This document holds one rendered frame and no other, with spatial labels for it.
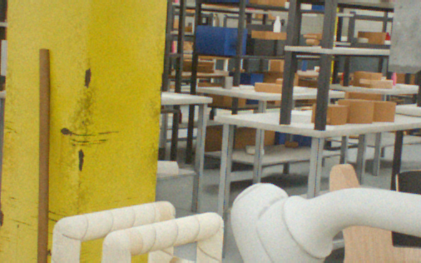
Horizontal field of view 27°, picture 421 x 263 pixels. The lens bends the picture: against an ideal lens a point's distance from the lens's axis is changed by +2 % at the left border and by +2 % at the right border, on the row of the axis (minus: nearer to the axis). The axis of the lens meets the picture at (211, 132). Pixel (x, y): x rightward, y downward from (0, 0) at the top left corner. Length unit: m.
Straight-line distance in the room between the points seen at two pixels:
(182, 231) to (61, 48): 1.09
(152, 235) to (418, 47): 0.76
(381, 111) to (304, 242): 4.59
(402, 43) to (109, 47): 0.74
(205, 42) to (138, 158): 6.74
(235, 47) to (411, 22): 7.26
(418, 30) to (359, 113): 4.00
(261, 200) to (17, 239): 1.02
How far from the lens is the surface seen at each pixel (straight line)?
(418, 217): 1.24
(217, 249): 1.12
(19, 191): 2.22
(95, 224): 1.07
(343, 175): 1.68
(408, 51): 1.63
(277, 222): 1.31
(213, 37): 8.83
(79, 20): 2.05
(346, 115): 5.51
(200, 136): 6.80
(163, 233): 1.04
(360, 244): 1.68
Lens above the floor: 1.45
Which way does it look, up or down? 7 degrees down
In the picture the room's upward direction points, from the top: 4 degrees clockwise
